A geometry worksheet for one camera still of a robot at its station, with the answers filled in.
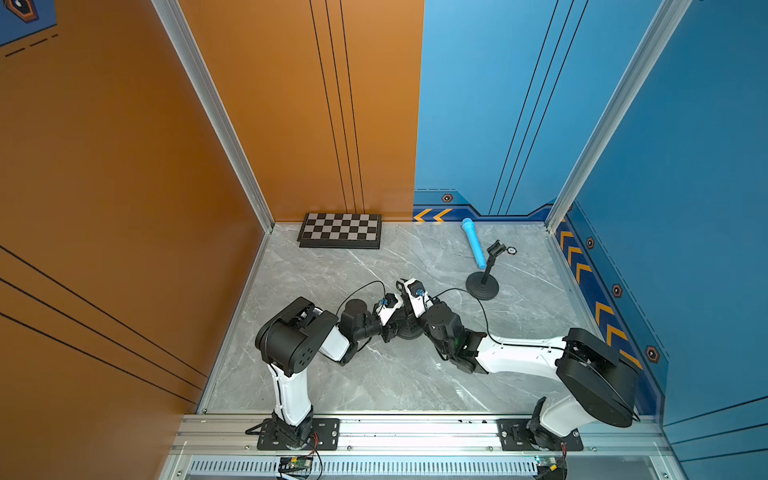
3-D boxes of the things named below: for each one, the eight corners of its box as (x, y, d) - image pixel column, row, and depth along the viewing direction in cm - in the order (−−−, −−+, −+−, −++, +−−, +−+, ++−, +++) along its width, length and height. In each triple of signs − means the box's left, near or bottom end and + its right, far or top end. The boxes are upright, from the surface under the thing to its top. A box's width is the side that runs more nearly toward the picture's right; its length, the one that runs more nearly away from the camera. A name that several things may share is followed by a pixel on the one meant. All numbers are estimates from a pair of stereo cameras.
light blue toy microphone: (479, 269, 108) (482, 263, 105) (461, 224, 122) (463, 218, 120) (489, 268, 108) (491, 262, 105) (470, 224, 123) (471, 217, 120)
